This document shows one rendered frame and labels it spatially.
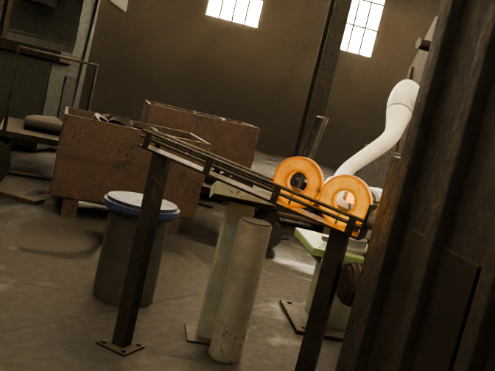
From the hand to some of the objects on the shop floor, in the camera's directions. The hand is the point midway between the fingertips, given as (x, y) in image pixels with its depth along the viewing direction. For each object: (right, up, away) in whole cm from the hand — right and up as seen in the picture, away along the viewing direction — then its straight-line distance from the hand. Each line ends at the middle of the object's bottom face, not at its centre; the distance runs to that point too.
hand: (352, 198), depth 184 cm
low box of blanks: (-121, -15, +239) cm, 268 cm away
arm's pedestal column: (+6, -62, +106) cm, 123 cm away
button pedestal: (-46, -56, +57) cm, 92 cm away
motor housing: (-3, -72, +5) cm, 73 cm away
